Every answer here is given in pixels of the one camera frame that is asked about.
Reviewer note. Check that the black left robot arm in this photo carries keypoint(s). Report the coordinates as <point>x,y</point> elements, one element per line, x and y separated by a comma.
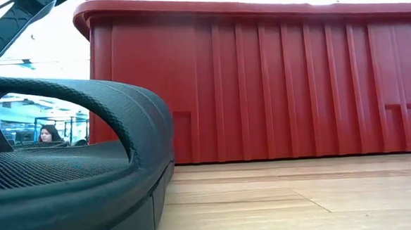
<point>10,30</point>

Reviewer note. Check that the dark ceiling fixture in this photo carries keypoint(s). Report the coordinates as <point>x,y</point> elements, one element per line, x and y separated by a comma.
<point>27,63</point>

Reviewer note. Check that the person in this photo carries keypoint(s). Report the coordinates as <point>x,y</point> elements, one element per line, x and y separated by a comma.
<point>46,135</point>

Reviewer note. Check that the red plastic bin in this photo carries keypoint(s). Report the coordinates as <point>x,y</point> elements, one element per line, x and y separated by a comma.
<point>260,91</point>

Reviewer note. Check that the dark background monitor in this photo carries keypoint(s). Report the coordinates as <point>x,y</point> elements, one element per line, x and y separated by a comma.
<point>24,137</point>

